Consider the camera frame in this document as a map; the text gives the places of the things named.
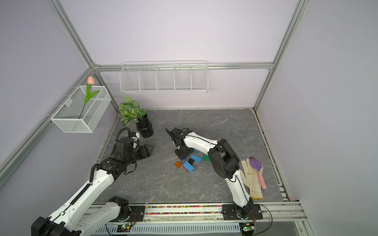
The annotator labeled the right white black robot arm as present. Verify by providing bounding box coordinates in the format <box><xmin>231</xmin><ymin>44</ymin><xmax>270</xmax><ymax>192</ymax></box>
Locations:
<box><xmin>165</xmin><ymin>128</ymin><xmax>254</xmax><ymax>219</ymax></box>

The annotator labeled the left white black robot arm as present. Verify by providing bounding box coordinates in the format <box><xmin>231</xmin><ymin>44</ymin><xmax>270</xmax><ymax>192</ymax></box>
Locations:
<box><xmin>31</xmin><ymin>132</ymin><xmax>154</xmax><ymax>236</ymax></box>

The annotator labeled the orange lego brick lower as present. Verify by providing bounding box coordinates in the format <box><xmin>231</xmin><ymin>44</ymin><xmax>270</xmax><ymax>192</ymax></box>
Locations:
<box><xmin>175</xmin><ymin>161</ymin><xmax>182</xmax><ymax>168</ymax></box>

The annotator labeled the green long lego brick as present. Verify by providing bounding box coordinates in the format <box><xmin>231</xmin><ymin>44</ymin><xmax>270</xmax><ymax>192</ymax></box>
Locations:
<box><xmin>202</xmin><ymin>154</ymin><xmax>210</xmax><ymax>162</ymax></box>

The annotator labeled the green potted plant black pot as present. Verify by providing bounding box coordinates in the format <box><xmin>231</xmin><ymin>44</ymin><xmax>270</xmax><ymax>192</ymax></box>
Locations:
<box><xmin>119</xmin><ymin>95</ymin><xmax>154</xmax><ymax>138</ymax></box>

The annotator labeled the white mesh side basket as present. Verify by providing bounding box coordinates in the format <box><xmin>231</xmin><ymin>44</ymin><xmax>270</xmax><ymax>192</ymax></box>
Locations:
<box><xmin>50</xmin><ymin>86</ymin><xmax>111</xmax><ymax>133</ymax></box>

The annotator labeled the purple pink brush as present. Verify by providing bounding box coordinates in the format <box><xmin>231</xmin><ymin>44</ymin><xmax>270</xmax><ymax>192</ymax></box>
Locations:
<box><xmin>249</xmin><ymin>156</ymin><xmax>267</xmax><ymax>190</ymax></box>

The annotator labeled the pink artificial tulip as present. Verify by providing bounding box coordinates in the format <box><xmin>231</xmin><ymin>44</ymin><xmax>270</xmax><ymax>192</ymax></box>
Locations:
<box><xmin>79</xmin><ymin>76</ymin><xmax>99</xmax><ymax>119</ymax></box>

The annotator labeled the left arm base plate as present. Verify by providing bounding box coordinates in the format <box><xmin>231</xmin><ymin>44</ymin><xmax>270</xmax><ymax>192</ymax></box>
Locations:
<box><xmin>110</xmin><ymin>205</ymin><xmax>146</xmax><ymax>223</ymax></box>

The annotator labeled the white wire wall basket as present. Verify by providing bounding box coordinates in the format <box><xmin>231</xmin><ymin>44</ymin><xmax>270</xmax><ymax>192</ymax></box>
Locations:
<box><xmin>119</xmin><ymin>61</ymin><xmax>209</xmax><ymax>93</ymax></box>

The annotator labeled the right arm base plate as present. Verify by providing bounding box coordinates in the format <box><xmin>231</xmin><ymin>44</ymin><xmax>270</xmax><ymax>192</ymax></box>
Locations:
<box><xmin>221</xmin><ymin>204</ymin><xmax>263</xmax><ymax>220</ymax></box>

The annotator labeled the aluminium front rail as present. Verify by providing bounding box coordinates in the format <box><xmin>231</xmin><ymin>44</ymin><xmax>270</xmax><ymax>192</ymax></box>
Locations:
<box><xmin>53</xmin><ymin>201</ymin><xmax>315</xmax><ymax>236</ymax></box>

